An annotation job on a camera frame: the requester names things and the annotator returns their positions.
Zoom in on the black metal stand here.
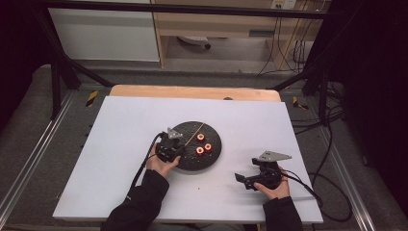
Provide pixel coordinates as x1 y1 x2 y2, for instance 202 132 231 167
33 6 115 120
270 18 331 124

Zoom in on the round black plate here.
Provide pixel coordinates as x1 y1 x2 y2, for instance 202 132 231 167
168 120 223 172

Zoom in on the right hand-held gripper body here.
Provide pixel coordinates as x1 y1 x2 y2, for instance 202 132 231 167
244 150 293 191

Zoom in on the white board mat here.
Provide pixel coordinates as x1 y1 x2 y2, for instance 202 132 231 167
52 95 324 224

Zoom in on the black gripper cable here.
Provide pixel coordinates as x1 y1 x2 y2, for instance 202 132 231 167
129 132 166 191
281 168 353 223

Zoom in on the light wooden desk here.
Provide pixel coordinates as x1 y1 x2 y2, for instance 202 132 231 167
150 0 323 71

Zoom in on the person's right hand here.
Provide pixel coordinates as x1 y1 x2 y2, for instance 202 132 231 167
252 167 291 201

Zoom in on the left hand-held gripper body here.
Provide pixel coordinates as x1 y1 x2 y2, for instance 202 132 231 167
155 127 186 164

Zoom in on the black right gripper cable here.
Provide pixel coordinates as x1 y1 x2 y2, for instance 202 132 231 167
281 168 353 223

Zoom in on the thin wooden skewer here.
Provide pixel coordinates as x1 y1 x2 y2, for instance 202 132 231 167
183 121 206 147

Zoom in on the dark curtain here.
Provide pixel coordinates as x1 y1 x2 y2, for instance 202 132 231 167
326 0 408 211

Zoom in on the bundle of black floor cables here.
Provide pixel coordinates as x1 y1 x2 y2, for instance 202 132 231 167
290 81 345 136

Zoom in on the person's left hand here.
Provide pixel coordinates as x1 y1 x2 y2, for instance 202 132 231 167
145 141 182 179

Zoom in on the black metal frame bar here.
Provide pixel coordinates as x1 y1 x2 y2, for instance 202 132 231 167
33 0 331 20

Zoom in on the white wall socket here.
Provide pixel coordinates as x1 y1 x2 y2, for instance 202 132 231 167
270 0 298 11

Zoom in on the yellow black tape strip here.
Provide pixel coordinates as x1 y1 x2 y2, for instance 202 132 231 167
292 95 310 111
85 90 100 108

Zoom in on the aluminium floor rail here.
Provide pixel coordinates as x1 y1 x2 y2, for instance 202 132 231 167
319 126 377 231
0 90 77 219

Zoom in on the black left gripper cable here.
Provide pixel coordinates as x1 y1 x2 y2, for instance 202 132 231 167
129 132 166 191

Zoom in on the white power strip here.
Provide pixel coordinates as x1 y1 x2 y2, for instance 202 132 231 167
177 35 212 50

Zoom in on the white cabinet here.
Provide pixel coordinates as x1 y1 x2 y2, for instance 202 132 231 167
48 0 161 63

